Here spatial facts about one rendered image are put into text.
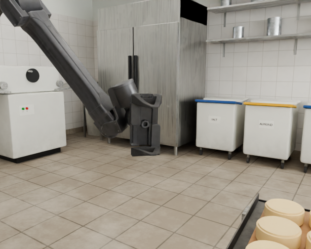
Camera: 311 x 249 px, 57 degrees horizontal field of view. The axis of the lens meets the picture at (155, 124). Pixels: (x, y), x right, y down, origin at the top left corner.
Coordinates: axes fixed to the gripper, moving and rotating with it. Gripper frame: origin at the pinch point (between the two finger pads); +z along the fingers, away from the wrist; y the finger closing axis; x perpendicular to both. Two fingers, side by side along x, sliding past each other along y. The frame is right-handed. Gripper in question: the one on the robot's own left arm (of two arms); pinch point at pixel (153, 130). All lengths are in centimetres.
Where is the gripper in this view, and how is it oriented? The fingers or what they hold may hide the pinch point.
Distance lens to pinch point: 58.7
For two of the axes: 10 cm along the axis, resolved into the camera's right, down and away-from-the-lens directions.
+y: -0.3, 9.8, 1.8
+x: -9.7, 0.2, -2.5
